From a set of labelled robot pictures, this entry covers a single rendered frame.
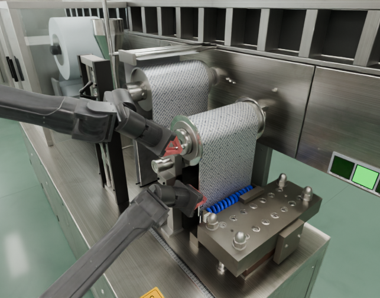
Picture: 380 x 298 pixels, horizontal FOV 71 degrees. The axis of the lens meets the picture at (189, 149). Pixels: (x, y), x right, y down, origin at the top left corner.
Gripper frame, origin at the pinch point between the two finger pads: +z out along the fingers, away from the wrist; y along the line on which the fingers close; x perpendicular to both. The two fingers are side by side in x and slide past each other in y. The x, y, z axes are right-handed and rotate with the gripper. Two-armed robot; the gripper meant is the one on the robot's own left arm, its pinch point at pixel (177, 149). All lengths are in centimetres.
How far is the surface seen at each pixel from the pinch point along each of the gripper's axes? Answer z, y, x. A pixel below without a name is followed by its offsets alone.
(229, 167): 18.9, 4.3, 2.9
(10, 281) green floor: 35, -107, -134
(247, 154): 24.2, 4.3, 9.4
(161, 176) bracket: 5.3, -5.5, -9.8
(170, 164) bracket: 4.4, -4.0, -5.1
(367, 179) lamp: 32, 35, 19
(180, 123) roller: -0.5, -3.7, 6.3
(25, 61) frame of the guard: -20, -98, -3
